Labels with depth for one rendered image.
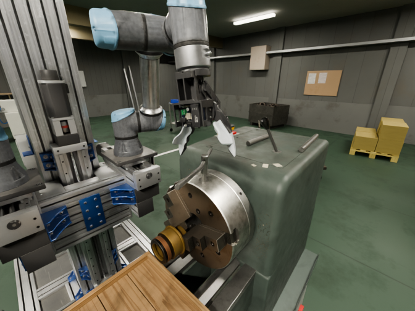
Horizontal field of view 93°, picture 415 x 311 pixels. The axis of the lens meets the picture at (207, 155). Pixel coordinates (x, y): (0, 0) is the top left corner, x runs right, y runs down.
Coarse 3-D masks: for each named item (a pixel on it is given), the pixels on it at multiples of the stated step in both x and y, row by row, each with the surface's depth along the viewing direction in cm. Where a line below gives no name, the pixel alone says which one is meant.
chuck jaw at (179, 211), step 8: (176, 192) 65; (168, 200) 65; (176, 200) 64; (168, 208) 62; (176, 208) 63; (184, 208) 64; (168, 216) 63; (176, 216) 61; (184, 216) 63; (168, 224) 60; (176, 224) 60
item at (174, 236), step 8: (168, 232) 57; (176, 232) 57; (184, 232) 59; (152, 240) 56; (160, 240) 54; (168, 240) 55; (176, 240) 55; (152, 248) 57; (160, 248) 53; (168, 248) 54; (176, 248) 55; (184, 248) 56; (160, 256) 57; (168, 256) 53; (176, 256) 56
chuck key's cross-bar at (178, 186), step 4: (208, 152) 65; (208, 156) 63; (200, 164) 57; (204, 164) 58; (196, 168) 51; (200, 168) 53; (192, 172) 47; (196, 172) 49; (188, 176) 43; (192, 176) 45; (184, 180) 40; (188, 180) 42; (176, 184) 37; (180, 184) 38; (184, 184) 39; (176, 188) 37; (180, 188) 37
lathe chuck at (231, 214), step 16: (208, 176) 64; (192, 192) 61; (208, 192) 57; (224, 192) 59; (192, 208) 63; (208, 208) 58; (224, 208) 56; (240, 208) 59; (208, 224) 60; (224, 224) 55; (240, 224) 58; (240, 240) 58; (192, 256) 72; (208, 256) 65; (224, 256) 59
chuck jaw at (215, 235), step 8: (200, 224) 62; (192, 232) 58; (200, 232) 58; (208, 232) 57; (216, 232) 56; (224, 232) 56; (184, 240) 56; (192, 240) 56; (200, 240) 55; (208, 240) 55; (216, 240) 53; (224, 240) 55; (232, 240) 56; (192, 248) 57; (200, 248) 55; (216, 248) 54
